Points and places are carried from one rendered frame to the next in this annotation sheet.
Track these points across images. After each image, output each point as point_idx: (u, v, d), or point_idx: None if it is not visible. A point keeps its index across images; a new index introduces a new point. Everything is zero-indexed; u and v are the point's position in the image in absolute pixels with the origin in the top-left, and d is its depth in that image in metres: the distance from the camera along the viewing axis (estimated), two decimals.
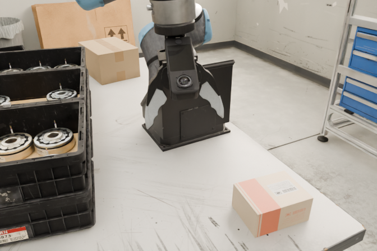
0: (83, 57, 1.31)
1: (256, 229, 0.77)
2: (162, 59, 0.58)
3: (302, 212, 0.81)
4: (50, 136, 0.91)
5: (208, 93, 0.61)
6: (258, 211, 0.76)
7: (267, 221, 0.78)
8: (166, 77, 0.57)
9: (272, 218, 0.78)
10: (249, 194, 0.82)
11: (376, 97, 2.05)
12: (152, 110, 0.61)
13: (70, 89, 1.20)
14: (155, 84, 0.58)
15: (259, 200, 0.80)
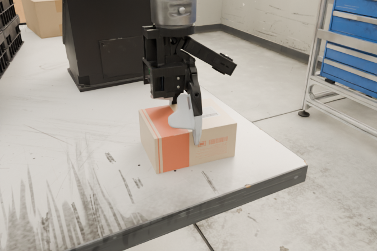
0: None
1: (156, 161, 0.58)
2: (184, 64, 0.55)
3: (223, 143, 0.61)
4: None
5: None
6: (156, 135, 0.56)
7: (171, 150, 0.58)
8: (196, 75, 0.57)
9: (178, 146, 0.58)
10: (154, 119, 0.62)
11: (358, 62, 1.85)
12: (200, 116, 0.57)
13: None
14: (198, 87, 0.56)
15: (164, 124, 0.60)
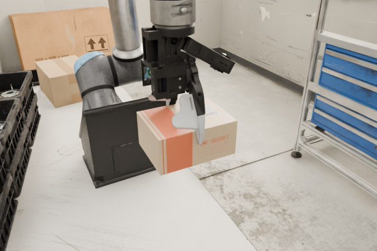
0: (23, 86, 1.27)
1: (161, 163, 0.57)
2: (185, 64, 0.55)
3: (224, 142, 0.62)
4: None
5: None
6: (160, 136, 0.56)
7: (175, 150, 0.57)
8: (196, 75, 0.57)
9: (182, 147, 0.58)
10: (155, 120, 0.61)
11: (344, 116, 2.00)
12: (202, 116, 0.57)
13: (4, 121, 1.15)
14: (200, 87, 0.56)
15: (165, 125, 0.59)
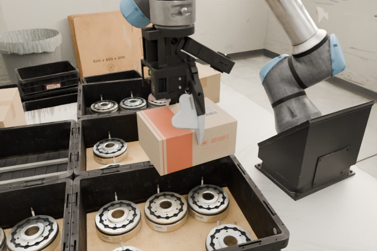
0: None
1: (161, 163, 0.57)
2: (185, 64, 0.55)
3: (224, 142, 0.62)
4: (203, 197, 0.81)
5: None
6: (160, 136, 0.56)
7: (175, 150, 0.57)
8: (196, 75, 0.57)
9: (182, 147, 0.58)
10: (155, 120, 0.61)
11: None
12: (202, 116, 0.57)
13: None
14: (200, 87, 0.56)
15: (165, 125, 0.59)
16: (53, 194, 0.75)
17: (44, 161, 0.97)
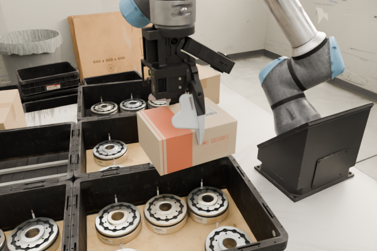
0: (187, 93, 1.22)
1: (161, 163, 0.57)
2: (185, 64, 0.55)
3: (224, 142, 0.62)
4: (202, 199, 0.81)
5: None
6: (160, 136, 0.56)
7: (175, 150, 0.57)
8: (196, 75, 0.57)
9: (182, 147, 0.58)
10: (155, 120, 0.61)
11: None
12: (202, 116, 0.57)
13: None
14: (200, 87, 0.56)
15: (165, 125, 0.59)
16: (53, 196, 0.75)
17: (44, 163, 0.97)
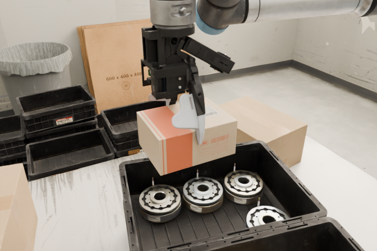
0: (298, 181, 0.75)
1: (161, 163, 0.57)
2: (185, 64, 0.55)
3: (224, 142, 0.62)
4: None
5: None
6: (160, 136, 0.56)
7: (175, 150, 0.57)
8: (196, 75, 0.57)
9: (182, 147, 0.58)
10: (155, 120, 0.61)
11: None
12: (202, 116, 0.57)
13: None
14: (200, 87, 0.56)
15: (165, 125, 0.59)
16: None
17: None
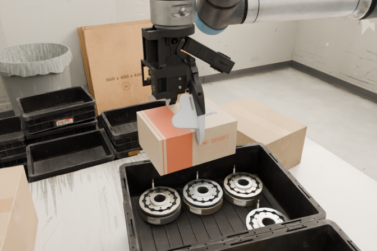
0: (297, 183, 0.75)
1: (161, 163, 0.57)
2: (185, 64, 0.55)
3: (224, 142, 0.62)
4: None
5: None
6: (160, 136, 0.56)
7: (175, 150, 0.57)
8: (196, 75, 0.57)
9: (182, 147, 0.58)
10: (155, 120, 0.61)
11: None
12: (202, 116, 0.57)
13: None
14: (200, 87, 0.56)
15: (165, 125, 0.59)
16: None
17: None
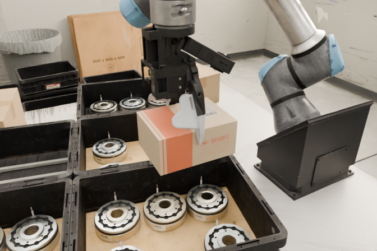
0: (186, 91, 1.21)
1: (161, 163, 0.57)
2: (185, 64, 0.55)
3: (224, 142, 0.62)
4: (202, 196, 0.81)
5: None
6: (160, 136, 0.56)
7: (175, 150, 0.57)
8: (196, 75, 0.57)
9: (182, 147, 0.58)
10: (155, 120, 0.61)
11: None
12: (202, 116, 0.57)
13: None
14: (200, 87, 0.56)
15: (165, 125, 0.59)
16: (52, 193, 0.75)
17: (44, 161, 0.97)
